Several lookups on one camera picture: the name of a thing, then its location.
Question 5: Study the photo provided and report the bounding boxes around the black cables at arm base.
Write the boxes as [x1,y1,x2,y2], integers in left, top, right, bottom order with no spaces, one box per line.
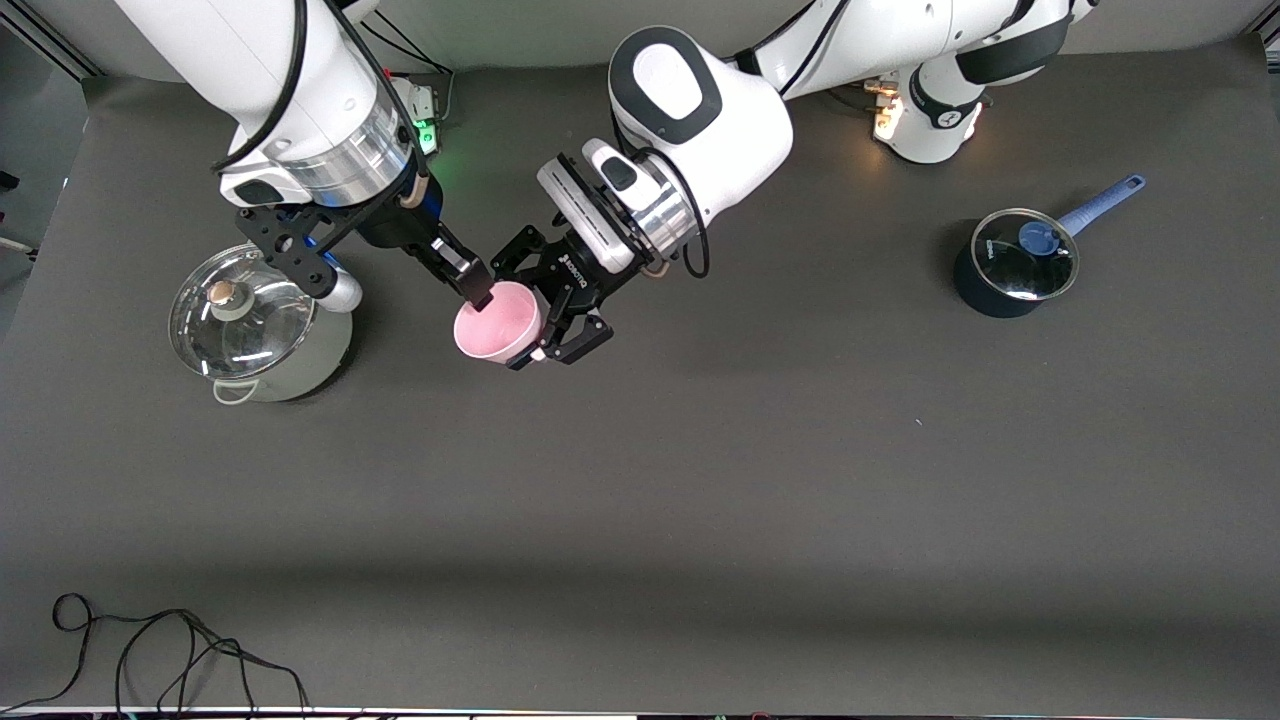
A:
[828,78,901,113]
[355,15,456,129]

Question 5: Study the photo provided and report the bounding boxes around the dark metal frame rail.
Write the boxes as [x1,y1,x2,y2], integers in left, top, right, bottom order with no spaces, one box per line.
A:
[0,18,101,81]

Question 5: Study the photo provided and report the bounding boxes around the pink plastic cup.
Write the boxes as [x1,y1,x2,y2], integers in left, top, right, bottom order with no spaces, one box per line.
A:
[453,280,546,366]

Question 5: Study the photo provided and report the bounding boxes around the black cable along right arm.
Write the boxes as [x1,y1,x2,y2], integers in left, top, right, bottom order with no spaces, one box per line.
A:
[210,0,433,179]

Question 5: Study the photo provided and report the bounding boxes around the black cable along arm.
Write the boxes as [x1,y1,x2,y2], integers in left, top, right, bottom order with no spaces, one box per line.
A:
[612,0,851,281]
[210,0,433,179]

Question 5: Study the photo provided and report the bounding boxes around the dark blue saucepan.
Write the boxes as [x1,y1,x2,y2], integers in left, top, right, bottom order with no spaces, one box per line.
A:
[953,175,1146,319]

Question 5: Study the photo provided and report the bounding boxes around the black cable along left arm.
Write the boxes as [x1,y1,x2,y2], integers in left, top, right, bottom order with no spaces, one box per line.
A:
[612,0,851,281]

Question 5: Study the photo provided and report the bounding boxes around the glass lid with grey knob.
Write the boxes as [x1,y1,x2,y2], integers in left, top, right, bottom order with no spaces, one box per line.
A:
[168,245,318,381]

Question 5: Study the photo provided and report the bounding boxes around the black cables at left arm base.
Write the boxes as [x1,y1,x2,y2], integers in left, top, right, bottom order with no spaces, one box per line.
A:
[828,78,901,113]

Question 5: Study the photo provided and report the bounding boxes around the grey stockpot with loop handles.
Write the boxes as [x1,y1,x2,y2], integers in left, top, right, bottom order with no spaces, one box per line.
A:
[168,243,353,405]

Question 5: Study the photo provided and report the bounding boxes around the black cables at right arm base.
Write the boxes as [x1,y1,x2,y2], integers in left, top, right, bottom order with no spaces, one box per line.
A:
[355,15,456,129]

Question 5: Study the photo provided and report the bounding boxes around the thin black loose cable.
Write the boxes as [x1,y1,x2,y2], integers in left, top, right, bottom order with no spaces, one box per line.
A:
[0,593,311,713]

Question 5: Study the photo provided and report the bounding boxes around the glass lid with blue knob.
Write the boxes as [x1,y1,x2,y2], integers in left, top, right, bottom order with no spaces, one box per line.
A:
[972,208,1081,301]

